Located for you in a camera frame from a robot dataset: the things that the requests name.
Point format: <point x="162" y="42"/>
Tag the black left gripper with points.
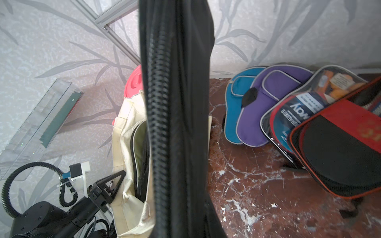
<point x="100" y="194"/>

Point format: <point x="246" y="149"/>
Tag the canvas tote bag starry print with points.
<point x="132" y="217"/>

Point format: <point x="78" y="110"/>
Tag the black zipper paddle case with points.
<point x="176" y="42"/>

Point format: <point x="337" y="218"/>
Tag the blue paddle case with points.
<point x="235" y="90"/>

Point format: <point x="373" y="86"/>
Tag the red trimmed paddle case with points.
<point x="340" y="146"/>

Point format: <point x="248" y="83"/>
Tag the clear paddle case teal paddle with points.
<point x="326" y="86"/>

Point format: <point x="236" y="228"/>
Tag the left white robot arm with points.
<point x="44" y="220"/>

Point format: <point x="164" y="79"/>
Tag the green paddle case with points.
<point x="140" y="155"/>

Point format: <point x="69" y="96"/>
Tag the pink bucket with lid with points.
<point x="133" y="88"/>

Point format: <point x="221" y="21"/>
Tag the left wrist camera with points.
<point x="78" y="171"/>

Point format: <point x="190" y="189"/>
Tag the clear plastic wall tray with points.
<point x="40" y="128"/>

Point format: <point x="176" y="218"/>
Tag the aluminium cage frame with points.
<point x="105" y="18"/>

